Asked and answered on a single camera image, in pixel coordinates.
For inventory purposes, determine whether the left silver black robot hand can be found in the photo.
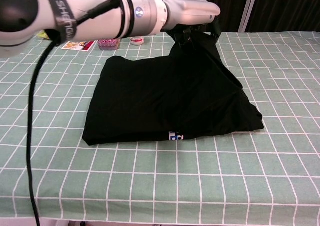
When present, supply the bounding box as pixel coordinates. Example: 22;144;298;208
159;0;222;47

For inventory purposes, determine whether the black cloth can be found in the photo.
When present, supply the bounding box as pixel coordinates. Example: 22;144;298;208
81;30;265;147

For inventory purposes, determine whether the pink patterned small box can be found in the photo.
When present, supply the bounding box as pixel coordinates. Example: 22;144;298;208
97;37;121;51

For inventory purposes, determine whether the white printed food packet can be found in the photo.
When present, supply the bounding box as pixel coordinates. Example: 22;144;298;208
60;39;98;52

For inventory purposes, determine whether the green checkered tablecloth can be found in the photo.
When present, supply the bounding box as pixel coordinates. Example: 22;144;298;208
0;30;320;224

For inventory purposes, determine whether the white frame post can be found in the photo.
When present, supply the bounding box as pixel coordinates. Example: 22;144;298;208
238;0;260;33

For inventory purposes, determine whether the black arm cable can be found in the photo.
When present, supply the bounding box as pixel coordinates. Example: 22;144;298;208
24;39;57;226

